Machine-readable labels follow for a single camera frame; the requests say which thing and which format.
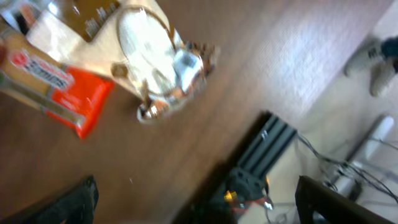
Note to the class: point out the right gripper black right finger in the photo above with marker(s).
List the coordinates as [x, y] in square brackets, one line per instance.
[313, 197]

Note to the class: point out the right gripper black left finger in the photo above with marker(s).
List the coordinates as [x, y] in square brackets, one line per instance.
[76, 204]

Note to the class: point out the San Remo spaghetti pack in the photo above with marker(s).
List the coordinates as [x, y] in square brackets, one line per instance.
[71, 95]

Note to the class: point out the white power strip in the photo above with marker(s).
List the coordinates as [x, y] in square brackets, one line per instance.
[354, 170]

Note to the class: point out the grey shoe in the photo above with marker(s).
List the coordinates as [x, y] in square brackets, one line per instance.
[377, 58]

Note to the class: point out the coconut pouch beige brown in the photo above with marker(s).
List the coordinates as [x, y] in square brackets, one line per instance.
[131, 42]

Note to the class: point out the mushroom pouch beige brown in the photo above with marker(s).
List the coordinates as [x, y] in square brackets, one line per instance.
[30, 16]

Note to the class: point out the black aluminium frame rail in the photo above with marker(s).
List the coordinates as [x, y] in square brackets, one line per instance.
[242, 181]

